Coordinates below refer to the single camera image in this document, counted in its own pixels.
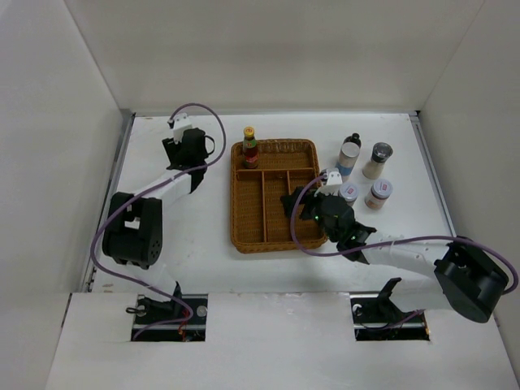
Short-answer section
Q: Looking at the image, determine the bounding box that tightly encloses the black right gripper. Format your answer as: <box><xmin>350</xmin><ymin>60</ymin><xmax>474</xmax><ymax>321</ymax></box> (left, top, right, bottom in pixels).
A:
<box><xmin>281</xmin><ymin>184</ymin><xmax>339</xmax><ymax>243</ymax></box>

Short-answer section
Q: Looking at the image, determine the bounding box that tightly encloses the red label spice jar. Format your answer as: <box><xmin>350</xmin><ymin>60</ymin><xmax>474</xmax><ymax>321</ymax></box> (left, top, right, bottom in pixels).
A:
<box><xmin>365</xmin><ymin>179</ymin><xmax>393</xmax><ymax>210</ymax></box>
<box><xmin>338</xmin><ymin>181</ymin><xmax>359</xmax><ymax>206</ymax></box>

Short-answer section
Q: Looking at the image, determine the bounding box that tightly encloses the yellow cap sauce bottle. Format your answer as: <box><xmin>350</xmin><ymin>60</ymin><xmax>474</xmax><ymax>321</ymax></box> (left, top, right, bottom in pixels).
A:
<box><xmin>242</xmin><ymin>127</ymin><xmax>259</xmax><ymax>169</ymax></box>

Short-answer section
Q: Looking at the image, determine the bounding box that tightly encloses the blue label white pearl bottle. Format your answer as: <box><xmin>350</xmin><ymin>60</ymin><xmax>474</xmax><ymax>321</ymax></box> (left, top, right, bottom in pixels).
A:
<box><xmin>336</xmin><ymin>142</ymin><xmax>360</xmax><ymax>182</ymax></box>

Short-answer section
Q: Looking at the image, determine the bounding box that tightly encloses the grey cap salt grinder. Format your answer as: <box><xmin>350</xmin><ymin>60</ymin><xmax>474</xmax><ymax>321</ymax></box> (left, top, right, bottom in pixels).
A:
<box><xmin>362</xmin><ymin>142</ymin><xmax>393</xmax><ymax>180</ymax></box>

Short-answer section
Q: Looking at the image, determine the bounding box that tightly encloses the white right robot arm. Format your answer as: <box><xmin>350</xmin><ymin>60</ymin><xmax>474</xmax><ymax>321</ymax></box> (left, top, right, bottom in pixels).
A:
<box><xmin>280</xmin><ymin>187</ymin><xmax>519</xmax><ymax>323</ymax></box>

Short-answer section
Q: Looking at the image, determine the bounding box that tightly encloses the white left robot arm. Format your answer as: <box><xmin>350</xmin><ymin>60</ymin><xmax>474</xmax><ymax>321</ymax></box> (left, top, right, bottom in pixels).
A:
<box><xmin>90</xmin><ymin>128</ymin><xmax>215</xmax><ymax>324</ymax></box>

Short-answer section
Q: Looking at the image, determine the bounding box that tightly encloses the brown wicker divided basket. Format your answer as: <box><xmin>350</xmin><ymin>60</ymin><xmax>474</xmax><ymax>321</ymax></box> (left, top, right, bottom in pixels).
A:
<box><xmin>230</xmin><ymin>139</ymin><xmax>319</xmax><ymax>254</ymax></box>

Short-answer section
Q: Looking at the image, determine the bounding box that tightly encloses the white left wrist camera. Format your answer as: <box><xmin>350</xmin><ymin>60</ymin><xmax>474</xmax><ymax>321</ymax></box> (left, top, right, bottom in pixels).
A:
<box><xmin>167</xmin><ymin>113</ymin><xmax>193</xmax><ymax>143</ymax></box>

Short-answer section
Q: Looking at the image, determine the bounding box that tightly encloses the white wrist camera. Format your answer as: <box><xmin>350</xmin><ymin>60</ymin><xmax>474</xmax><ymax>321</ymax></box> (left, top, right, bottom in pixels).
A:
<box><xmin>167</xmin><ymin>113</ymin><xmax>193</xmax><ymax>143</ymax></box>
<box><xmin>317</xmin><ymin>168</ymin><xmax>343</xmax><ymax>196</ymax></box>

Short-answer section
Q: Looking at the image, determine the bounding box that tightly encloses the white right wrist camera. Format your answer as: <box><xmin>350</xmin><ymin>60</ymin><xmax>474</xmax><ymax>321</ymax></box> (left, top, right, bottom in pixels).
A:
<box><xmin>317</xmin><ymin>168</ymin><xmax>343</xmax><ymax>196</ymax></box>

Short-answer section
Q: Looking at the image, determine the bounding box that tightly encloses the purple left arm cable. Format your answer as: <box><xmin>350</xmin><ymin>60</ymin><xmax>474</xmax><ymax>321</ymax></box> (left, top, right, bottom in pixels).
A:
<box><xmin>89</xmin><ymin>102</ymin><xmax>227</xmax><ymax>340</ymax></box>

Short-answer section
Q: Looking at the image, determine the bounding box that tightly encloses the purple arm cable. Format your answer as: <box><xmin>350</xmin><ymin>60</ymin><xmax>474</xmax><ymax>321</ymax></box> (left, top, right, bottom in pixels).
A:
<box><xmin>289</xmin><ymin>175</ymin><xmax>519</xmax><ymax>330</ymax></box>
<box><xmin>89</xmin><ymin>102</ymin><xmax>227</xmax><ymax>340</ymax></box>

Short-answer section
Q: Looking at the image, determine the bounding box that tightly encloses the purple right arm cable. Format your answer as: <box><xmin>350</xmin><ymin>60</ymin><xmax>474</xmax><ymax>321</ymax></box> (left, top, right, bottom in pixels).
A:
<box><xmin>289</xmin><ymin>175</ymin><xmax>519</xmax><ymax>330</ymax></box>

